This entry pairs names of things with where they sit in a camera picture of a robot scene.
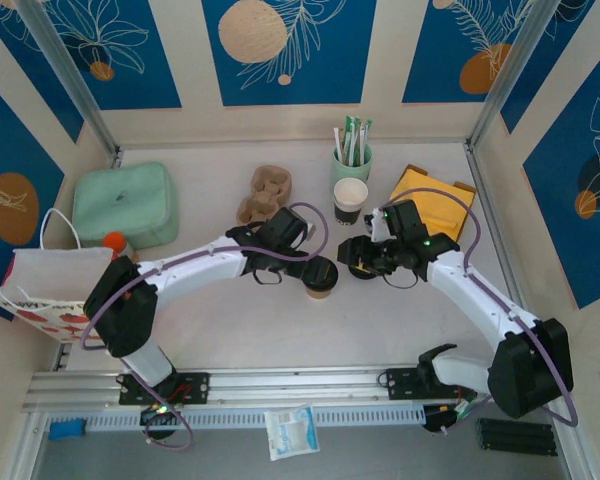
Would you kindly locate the black lid stack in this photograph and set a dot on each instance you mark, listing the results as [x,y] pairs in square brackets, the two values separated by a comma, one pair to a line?
[362,276]

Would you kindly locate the white black paper cup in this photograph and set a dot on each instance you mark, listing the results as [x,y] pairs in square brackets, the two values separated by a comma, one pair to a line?
[349,210]

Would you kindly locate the brown pulp cup carrier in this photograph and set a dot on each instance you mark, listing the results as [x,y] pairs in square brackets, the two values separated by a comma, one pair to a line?
[242,217]
[267,187]

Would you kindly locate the red white paper bag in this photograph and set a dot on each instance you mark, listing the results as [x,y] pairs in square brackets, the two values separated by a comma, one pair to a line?
[45,270]

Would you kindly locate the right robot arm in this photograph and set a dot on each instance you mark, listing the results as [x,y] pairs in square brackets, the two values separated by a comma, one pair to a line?
[475,295]

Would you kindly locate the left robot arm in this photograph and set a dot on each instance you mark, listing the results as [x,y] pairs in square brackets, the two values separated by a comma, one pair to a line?
[195,262]

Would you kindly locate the cardboard napkin tray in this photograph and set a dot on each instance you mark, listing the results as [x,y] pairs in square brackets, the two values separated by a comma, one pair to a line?
[467,192]

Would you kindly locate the mint green holder cup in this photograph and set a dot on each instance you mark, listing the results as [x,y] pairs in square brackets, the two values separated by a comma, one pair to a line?
[340,172]

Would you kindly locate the green wrapped straw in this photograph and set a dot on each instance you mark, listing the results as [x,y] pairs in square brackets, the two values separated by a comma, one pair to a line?
[349,135]
[356,142]

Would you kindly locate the white blue plastic packet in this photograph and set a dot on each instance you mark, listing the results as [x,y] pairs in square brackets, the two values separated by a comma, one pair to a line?
[292,432]

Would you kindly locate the mint green zip pouch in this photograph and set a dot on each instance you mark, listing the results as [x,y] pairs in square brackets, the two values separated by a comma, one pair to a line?
[120,200]

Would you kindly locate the orange capped bottle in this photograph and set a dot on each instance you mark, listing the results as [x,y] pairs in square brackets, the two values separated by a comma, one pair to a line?
[115,241]

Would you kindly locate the right controller board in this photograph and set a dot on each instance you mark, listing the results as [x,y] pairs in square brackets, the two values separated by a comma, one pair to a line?
[445,417]

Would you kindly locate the controller board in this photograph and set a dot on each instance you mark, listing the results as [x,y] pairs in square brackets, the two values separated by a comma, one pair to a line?
[160,414]
[445,417]

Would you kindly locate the left controller board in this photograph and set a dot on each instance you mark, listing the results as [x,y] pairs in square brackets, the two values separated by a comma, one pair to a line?
[160,414]

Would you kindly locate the black bar stack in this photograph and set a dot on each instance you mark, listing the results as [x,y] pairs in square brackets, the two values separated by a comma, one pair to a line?
[517,440]

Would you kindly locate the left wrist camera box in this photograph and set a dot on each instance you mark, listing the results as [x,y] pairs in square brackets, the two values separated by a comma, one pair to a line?
[309,231]

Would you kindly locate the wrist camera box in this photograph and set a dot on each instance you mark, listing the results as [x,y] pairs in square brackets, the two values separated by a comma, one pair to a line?
[309,231]
[381,227]

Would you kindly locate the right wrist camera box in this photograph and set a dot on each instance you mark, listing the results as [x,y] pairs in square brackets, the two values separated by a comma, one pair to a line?
[381,227]

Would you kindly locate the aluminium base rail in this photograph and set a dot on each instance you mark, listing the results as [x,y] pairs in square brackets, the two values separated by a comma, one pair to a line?
[290,382]

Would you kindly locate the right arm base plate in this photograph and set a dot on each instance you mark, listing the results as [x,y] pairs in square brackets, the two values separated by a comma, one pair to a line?
[400,382]

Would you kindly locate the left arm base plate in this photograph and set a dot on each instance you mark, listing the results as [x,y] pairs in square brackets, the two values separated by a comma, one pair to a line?
[195,387]

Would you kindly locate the right aluminium post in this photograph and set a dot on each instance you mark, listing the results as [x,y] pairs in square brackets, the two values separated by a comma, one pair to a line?
[510,75]

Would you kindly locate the aluminium post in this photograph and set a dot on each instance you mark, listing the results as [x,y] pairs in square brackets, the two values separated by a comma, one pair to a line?
[65,70]
[510,75]

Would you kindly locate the left aluminium post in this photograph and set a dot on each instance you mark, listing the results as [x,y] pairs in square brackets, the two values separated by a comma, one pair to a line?
[65,70]

